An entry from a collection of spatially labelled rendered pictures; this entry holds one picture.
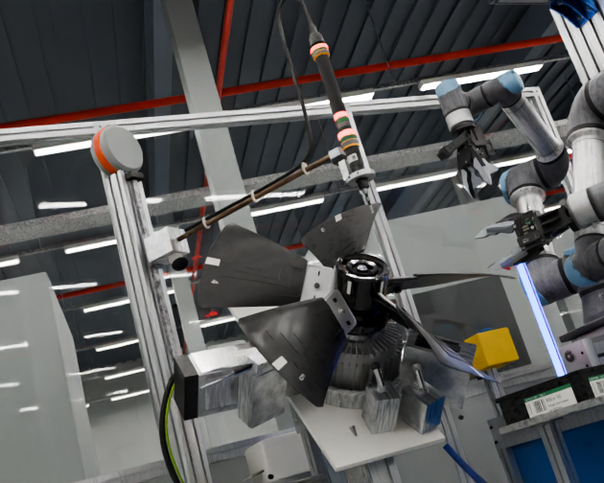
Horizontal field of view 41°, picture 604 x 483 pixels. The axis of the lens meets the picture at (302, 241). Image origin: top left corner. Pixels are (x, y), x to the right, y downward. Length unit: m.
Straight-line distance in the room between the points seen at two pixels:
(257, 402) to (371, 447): 0.25
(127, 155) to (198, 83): 4.63
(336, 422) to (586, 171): 0.76
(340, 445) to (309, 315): 0.28
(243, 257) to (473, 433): 1.13
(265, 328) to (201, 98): 5.48
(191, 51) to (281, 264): 5.47
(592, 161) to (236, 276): 0.82
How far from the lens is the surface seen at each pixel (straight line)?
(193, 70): 7.10
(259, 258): 1.83
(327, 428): 1.76
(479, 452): 2.67
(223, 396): 1.76
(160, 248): 2.24
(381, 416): 1.74
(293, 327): 1.60
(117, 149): 2.41
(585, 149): 1.91
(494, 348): 2.19
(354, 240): 1.95
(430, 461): 2.58
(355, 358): 1.78
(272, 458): 2.17
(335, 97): 1.99
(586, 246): 1.78
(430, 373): 1.83
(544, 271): 2.54
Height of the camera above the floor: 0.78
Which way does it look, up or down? 17 degrees up
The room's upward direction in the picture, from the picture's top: 16 degrees counter-clockwise
